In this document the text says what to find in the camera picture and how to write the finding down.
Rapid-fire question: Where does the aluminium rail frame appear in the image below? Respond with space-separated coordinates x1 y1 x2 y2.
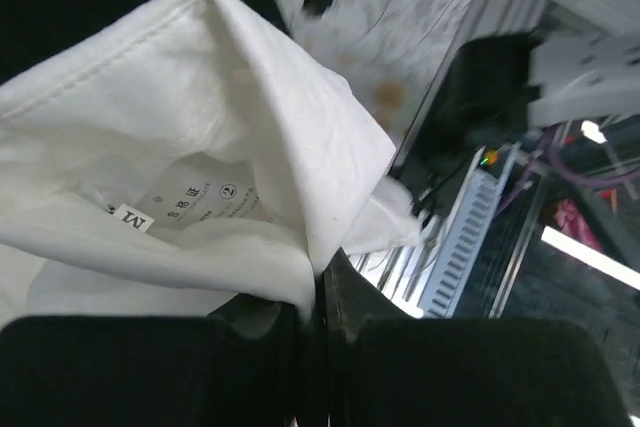
344 0 640 348

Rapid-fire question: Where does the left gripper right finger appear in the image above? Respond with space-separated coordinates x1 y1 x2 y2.
322 253 631 426

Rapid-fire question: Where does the floral table mat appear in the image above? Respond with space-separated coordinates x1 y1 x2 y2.
276 0 471 144

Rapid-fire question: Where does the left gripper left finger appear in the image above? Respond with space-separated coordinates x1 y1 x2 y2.
1 294 320 426

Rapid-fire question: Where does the white shirt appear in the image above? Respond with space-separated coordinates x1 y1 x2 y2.
1 0 421 323

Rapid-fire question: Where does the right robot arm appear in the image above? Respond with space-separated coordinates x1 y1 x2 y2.
392 0 639 196

